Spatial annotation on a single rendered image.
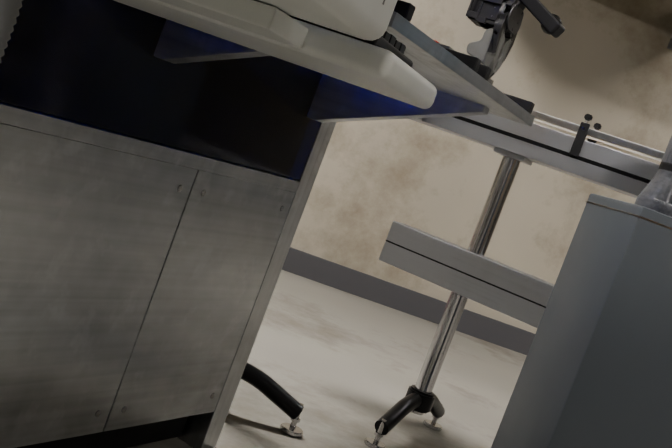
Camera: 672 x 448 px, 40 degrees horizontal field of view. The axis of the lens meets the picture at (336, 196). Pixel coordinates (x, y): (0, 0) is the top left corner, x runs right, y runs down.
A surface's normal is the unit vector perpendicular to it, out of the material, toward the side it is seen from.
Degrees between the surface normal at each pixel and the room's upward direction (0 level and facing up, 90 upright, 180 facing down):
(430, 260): 90
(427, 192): 90
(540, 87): 90
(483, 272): 90
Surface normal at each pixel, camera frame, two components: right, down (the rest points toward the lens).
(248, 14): -0.32, -0.07
